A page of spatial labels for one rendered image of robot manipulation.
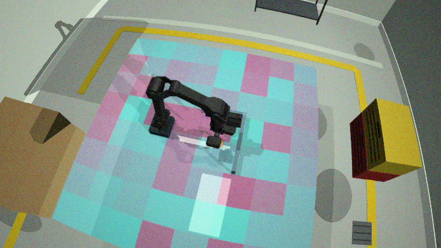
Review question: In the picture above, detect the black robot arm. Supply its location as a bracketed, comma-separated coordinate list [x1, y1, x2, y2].
[146, 76, 243, 136]

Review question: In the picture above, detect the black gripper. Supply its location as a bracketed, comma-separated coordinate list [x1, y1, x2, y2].
[206, 122, 224, 148]

